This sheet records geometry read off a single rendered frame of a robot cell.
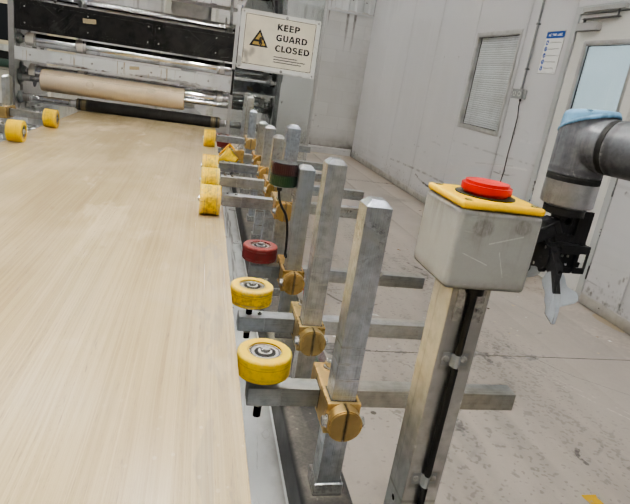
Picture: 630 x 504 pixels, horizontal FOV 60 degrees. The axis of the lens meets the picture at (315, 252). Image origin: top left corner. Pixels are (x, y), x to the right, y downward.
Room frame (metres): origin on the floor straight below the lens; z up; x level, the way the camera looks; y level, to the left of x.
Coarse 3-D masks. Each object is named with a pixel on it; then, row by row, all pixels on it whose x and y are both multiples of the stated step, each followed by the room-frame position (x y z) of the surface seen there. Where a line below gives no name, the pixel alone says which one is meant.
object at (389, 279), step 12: (252, 264) 1.19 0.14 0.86; (264, 264) 1.20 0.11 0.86; (276, 264) 1.21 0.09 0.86; (252, 276) 1.18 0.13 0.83; (264, 276) 1.19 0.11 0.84; (276, 276) 1.20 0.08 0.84; (336, 276) 1.23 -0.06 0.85; (384, 276) 1.26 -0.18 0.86; (396, 276) 1.26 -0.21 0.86; (408, 276) 1.27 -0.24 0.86; (420, 276) 1.29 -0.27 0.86; (420, 288) 1.28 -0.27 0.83
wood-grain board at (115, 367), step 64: (64, 128) 2.49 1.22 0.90; (128, 128) 2.82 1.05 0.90; (192, 128) 3.23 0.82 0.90; (0, 192) 1.31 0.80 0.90; (64, 192) 1.41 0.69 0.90; (128, 192) 1.51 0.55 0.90; (192, 192) 1.63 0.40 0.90; (0, 256) 0.91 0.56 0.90; (64, 256) 0.96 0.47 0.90; (128, 256) 1.01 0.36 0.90; (192, 256) 1.07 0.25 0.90; (0, 320) 0.68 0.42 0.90; (64, 320) 0.71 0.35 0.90; (128, 320) 0.74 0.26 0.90; (192, 320) 0.78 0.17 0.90; (0, 384) 0.54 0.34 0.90; (64, 384) 0.56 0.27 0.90; (128, 384) 0.58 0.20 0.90; (192, 384) 0.60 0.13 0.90; (0, 448) 0.44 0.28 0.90; (64, 448) 0.45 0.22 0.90; (128, 448) 0.47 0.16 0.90; (192, 448) 0.48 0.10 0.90
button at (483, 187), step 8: (464, 184) 0.43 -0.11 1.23; (472, 184) 0.43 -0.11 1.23; (480, 184) 0.43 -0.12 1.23; (488, 184) 0.42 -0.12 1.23; (496, 184) 0.43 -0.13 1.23; (504, 184) 0.44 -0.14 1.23; (472, 192) 0.43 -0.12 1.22; (480, 192) 0.42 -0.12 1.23; (488, 192) 0.42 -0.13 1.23; (496, 192) 0.42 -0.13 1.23; (504, 192) 0.42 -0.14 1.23
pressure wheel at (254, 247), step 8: (248, 240) 1.22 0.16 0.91; (256, 240) 1.23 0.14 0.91; (264, 240) 1.24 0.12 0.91; (248, 248) 1.17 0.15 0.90; (256, 248) 1.17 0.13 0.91; (264, 248) 1.18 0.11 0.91; (272, 248) 1.18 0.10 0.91; (248, 256) 1.17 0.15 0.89; (256, 256) 1.16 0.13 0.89; (264, 256) 1.16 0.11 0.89; (272, 256) 1.18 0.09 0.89; (256, 264) 1.19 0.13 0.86
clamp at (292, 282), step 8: (280, 256) 1.24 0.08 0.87; (280, 264) 1.19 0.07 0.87; (280, 272) 1.18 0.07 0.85; (288, 272) 1.15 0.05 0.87; (296, 272) 1.15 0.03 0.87; (280, 280) 1.14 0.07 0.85; (288, 280) 1.13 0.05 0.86; (296, 280) 1.14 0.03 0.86; (280, 288) 1.15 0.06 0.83; (288, 288) 1.13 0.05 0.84; (296, 288) 1.14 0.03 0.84
